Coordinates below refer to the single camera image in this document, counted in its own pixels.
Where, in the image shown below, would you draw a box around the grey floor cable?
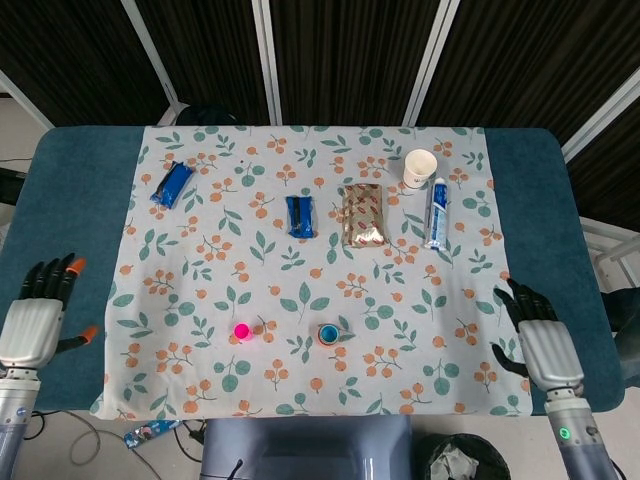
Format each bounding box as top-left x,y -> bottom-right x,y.
44,410 -> 161,480

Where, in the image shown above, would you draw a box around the long blue snack packet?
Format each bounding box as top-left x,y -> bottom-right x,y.
150,160 -> 195,209

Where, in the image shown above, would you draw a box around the black device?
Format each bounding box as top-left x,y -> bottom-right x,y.
0,167 -> 27,206

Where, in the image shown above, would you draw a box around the white paper cup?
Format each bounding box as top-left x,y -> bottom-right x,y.
403,148 -> 439,190

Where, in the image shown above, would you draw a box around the black trash bin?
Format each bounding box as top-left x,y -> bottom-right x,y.
415,432 -> 512,480

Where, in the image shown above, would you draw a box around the gold foil snack package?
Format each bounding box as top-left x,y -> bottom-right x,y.
341,183 -> 389,249

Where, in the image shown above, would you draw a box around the blue-grey robot torso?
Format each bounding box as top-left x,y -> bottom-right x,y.
200,415 -> 415,480

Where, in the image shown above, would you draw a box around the dark bag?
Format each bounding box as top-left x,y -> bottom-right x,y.
174,103 -> 241,127

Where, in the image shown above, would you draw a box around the orange plastic cup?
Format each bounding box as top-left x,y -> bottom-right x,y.
317,322 -> 343,347

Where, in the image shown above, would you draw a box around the white metal frame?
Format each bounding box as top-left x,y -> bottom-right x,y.
579,215 -> 640,294

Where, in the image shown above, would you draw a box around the white blue toothpaste tube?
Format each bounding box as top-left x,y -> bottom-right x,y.
423,177 -> 450,251

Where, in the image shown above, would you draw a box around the dark folding screen white frame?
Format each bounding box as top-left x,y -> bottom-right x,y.
0,0 -> 640,236

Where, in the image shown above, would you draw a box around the black power cable plug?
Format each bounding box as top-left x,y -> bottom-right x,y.
172,418 -> 207,464

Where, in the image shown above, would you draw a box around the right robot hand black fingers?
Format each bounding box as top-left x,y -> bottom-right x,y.
491,277 -> 586,394

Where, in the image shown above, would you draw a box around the colourful wrapper on floor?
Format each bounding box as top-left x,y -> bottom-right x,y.
123,418 -> 182,450

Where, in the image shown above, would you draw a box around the short blue snack packet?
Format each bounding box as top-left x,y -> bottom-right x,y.
285,195 -> 318,239

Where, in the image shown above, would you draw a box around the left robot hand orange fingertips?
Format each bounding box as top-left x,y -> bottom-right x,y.
0,253 -> 100,370

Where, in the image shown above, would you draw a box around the teal table cover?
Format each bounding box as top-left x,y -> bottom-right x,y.
0,125 -> 626,416

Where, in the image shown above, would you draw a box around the floral print tablecloth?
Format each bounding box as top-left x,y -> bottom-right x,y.
89,124 -> 532,420

